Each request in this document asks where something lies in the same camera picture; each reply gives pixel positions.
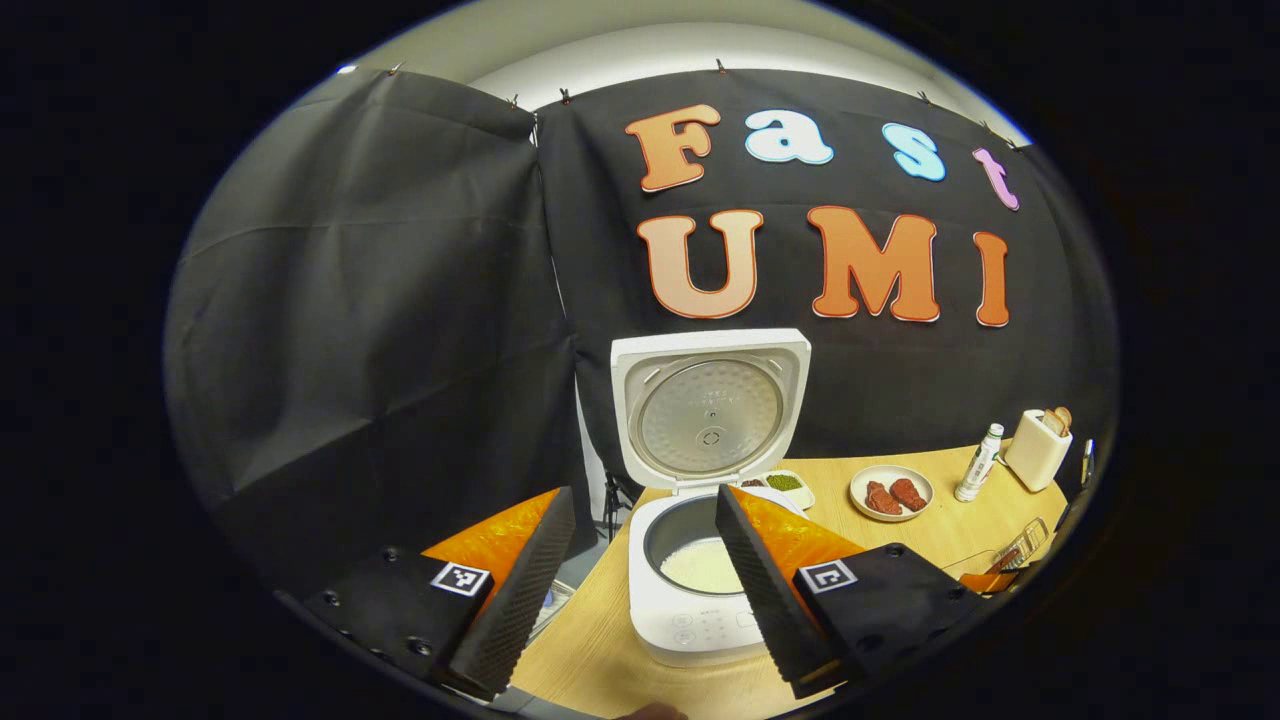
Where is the black backdrop cloth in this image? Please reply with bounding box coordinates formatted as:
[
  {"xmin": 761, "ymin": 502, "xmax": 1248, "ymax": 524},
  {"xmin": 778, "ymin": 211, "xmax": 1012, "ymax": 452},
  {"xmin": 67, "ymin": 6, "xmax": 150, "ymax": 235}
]
[{"xmin": 165, "ymin": 68, "xmax": 1119, "ymax": 591}]

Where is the white rice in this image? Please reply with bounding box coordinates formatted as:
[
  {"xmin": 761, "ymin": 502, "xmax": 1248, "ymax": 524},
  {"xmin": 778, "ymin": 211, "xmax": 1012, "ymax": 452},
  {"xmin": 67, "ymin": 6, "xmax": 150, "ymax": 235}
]
[{"xmin": 660, "ymin": 537, "xmax": 746, "ymax": 595}]

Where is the white rice cooker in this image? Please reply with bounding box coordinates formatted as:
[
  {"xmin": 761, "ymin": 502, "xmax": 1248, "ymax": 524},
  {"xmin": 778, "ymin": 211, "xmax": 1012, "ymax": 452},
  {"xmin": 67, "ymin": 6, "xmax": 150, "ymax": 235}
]
[{"xmin": 610, "ymin": 328, "xmax": 813, "ymax": 668}]

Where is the white divided grain dish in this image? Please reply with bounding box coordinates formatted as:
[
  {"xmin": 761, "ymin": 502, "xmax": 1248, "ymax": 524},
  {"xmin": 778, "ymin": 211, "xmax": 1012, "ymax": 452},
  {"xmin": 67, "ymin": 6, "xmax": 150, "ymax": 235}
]
[{"xmin": 740, "ymin": 469, "xmax": 816, "ymax": 511}]

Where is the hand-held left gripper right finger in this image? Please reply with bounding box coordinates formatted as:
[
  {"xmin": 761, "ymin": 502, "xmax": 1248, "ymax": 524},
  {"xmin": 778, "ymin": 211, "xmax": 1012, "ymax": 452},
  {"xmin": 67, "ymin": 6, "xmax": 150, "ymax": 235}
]
[{"xmin": 713, "ymin": 484, "xmax": 993, "ymax": 701}]

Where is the white toaster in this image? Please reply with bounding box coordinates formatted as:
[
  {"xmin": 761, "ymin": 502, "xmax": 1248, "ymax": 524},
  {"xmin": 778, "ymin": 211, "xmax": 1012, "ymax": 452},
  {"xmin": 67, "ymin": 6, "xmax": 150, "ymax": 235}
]
[{"xmin": 1003, "ymin": 408, "xmax": 1074, "ymax": 492}]

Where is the black tripod stand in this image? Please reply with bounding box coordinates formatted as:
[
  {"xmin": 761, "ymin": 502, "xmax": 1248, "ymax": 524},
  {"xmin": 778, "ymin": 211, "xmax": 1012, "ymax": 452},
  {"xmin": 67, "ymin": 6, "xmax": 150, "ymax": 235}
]
[{"xmin": 600, "ymin": 470, "xmax": 627, "ymax": 541}]

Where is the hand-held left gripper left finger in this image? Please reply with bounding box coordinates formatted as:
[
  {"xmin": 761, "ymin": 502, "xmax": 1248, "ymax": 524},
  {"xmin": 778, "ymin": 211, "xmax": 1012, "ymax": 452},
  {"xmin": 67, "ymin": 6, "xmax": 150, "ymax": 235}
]
[{"xmin": 305, "ymin": 485, "xmax": 578, "ymax": 701}]

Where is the white round plate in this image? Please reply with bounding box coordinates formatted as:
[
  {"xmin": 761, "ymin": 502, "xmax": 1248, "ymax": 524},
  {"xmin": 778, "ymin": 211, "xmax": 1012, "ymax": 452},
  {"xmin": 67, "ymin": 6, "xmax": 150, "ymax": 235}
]
[{"xmin": 849, "ymin": 464, "xmax": 935, "ymax": 523}]

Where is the white drink bottle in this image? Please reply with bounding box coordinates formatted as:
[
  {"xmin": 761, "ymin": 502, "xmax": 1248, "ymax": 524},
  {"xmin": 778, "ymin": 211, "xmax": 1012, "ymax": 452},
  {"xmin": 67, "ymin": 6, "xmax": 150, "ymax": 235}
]
[{"xmin": 954, "ymin": 423, "xmax": 1005, "ymax": 503}]

